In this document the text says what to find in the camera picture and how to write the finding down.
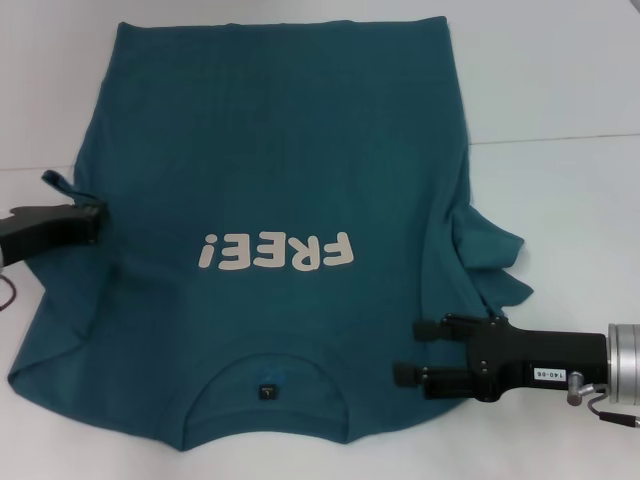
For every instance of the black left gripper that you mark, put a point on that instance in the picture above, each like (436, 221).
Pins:
(40, 230)

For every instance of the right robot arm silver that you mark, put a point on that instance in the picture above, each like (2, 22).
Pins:
(625, 367)

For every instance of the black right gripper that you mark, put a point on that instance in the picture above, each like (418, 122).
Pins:
(550, 357)

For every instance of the teal t-shirt with FREE print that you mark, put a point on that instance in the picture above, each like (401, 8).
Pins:
(280, 175)

